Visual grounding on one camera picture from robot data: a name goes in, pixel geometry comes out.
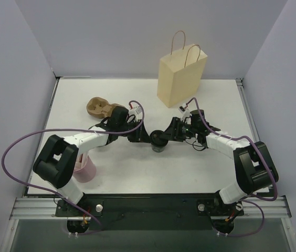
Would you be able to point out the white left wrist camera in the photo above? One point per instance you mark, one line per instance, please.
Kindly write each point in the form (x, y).
(135, 112)

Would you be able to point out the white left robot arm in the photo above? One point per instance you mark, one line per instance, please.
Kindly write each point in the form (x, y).
(56, 161)

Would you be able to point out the white straws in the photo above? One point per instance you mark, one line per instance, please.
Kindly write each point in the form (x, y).
(82, 158)

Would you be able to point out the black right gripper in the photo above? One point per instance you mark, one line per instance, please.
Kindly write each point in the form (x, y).
(175, 129)

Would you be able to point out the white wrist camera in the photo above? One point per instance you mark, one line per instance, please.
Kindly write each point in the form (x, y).
(135, 112)
(183, 109)

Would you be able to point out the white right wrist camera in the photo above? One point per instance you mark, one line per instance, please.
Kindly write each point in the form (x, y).
(183, 109)

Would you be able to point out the pink straw holder cup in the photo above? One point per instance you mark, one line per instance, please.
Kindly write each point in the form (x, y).
(84, 171)

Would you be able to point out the beige paper bag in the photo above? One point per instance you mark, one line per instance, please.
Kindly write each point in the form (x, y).
(180, 72)

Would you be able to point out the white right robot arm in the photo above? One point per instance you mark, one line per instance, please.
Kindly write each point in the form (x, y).
(254, 167)

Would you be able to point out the brown cardboard cup carrier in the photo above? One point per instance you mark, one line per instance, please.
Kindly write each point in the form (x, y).
(100, 108)

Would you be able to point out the black cup lid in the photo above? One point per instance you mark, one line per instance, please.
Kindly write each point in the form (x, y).
(156, 138)
(215, 129)

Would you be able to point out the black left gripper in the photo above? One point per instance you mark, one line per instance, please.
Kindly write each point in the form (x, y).
(139, 130)

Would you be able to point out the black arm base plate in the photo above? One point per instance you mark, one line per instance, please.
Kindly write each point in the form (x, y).
(157, 212)

